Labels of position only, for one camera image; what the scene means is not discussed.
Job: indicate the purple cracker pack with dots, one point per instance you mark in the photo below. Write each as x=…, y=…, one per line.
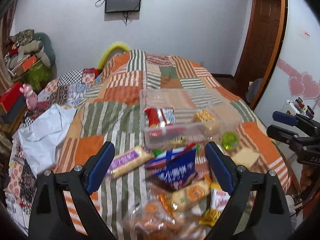
x=129, y=161

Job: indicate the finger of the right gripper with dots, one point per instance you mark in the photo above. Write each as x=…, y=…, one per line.
x=284, y=118
x=282, y=135

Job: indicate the wooden door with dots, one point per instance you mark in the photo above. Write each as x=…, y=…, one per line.
x=260, y=48

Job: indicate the blue snack bag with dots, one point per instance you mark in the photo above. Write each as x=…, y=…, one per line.
x=174, y=168

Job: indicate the grey stuffed pillow pile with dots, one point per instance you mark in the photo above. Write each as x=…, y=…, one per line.
x=28, y=42

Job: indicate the yellow hoop behind bed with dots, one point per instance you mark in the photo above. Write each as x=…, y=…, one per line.
x=110, y=51

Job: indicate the red white snack bag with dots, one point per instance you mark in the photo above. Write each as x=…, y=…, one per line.
x=160, y=117

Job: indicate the fried buns clear bag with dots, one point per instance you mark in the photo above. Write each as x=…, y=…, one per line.
x=152, y=221

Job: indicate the round cookie pack orange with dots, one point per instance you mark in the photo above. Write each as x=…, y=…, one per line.
x=184, y=199

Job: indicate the orange cracker pack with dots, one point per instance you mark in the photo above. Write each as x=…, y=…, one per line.
x=203, y=116

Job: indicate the red gift box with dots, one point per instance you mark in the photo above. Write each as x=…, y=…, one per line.
x=9, y=98

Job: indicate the small black wall monitor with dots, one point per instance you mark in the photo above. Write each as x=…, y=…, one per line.
x=113, y=6

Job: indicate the clear plastic storage bin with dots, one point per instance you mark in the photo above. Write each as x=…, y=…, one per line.
x=186, y=102

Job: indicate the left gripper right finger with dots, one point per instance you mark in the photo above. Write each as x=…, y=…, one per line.
x=269, y=218

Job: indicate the green patterned box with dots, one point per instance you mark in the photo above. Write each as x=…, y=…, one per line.
x=38, y=76

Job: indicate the pink bunny toy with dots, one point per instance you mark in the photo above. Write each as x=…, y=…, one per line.
x=30, y=96

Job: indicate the green jelly cup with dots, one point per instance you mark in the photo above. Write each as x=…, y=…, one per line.
x=230, y=140

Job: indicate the orange cardboard box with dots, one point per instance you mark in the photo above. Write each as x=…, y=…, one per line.
x=25, y=65

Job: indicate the wafer sandwich pack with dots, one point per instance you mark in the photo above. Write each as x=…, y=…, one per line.
x=246, y=157

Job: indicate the yellow white chips bag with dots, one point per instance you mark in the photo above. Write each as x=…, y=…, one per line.
x=218, y=202

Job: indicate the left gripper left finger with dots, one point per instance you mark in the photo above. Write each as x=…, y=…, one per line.
x=50, y=218

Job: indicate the white plastic bag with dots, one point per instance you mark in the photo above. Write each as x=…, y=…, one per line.
x=42, y=141

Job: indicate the patchwork striped bed quilt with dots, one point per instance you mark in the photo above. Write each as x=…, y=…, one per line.
x=108, y=109

